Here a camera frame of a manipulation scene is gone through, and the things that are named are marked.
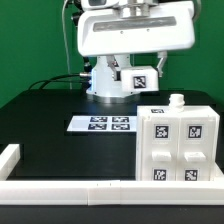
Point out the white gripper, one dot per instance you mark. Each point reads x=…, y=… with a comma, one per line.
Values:
x=168, y=27

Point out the white cabinet top block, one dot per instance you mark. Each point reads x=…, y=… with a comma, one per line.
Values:
x=139, y=79

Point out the white cabinet door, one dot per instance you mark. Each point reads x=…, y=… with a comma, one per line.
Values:
x=195, y=148
x=159, y=148

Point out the white cabinet body box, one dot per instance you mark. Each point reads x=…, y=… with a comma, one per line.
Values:
x=177, y=108

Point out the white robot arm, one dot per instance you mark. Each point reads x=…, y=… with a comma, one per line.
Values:
x=103, y=87

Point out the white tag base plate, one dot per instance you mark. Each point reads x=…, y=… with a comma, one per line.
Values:
x=102, y=124

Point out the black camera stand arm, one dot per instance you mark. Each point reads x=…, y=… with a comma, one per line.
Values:
x=80, y=19

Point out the white U-shaped fence frame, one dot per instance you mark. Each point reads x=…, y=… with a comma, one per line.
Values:
x=116, y=192

